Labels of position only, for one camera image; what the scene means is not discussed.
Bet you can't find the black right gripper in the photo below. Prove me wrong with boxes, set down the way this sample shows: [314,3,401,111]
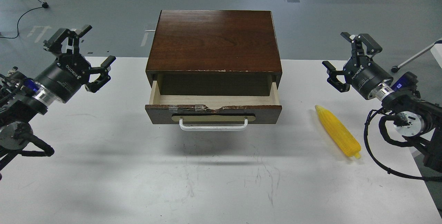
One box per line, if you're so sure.
[322,32,393,100]

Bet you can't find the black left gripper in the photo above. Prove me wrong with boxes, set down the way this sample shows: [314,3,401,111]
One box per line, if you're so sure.
[35,25,116,104]

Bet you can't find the yellow plastic corn cob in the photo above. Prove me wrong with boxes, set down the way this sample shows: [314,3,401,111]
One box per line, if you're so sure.
[315,105,361,159]

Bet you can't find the wooden drawer with white handle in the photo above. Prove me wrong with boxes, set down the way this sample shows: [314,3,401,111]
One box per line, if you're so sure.
[145,81,282,131]

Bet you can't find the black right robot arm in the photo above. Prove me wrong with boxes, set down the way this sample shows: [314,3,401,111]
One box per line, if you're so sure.
[322,32,442,183]

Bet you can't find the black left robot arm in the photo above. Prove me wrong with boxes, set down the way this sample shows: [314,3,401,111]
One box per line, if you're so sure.
[0,25,116,169]

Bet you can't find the dark wooden drawer cabinet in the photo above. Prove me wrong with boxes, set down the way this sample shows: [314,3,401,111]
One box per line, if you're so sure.
[145,10,282,96]

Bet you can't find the white wheeled stand leg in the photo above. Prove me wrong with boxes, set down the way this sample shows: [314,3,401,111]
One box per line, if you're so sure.
[391,38,442,73]

